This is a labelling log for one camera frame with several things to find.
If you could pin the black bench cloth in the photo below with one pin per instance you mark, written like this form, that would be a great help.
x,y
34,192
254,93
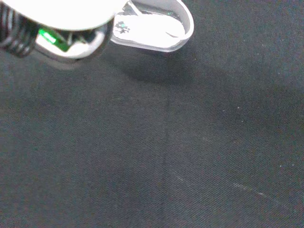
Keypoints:
x,y
152,142

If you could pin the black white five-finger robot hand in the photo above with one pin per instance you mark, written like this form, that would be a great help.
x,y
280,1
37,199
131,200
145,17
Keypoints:
x,y
59,14

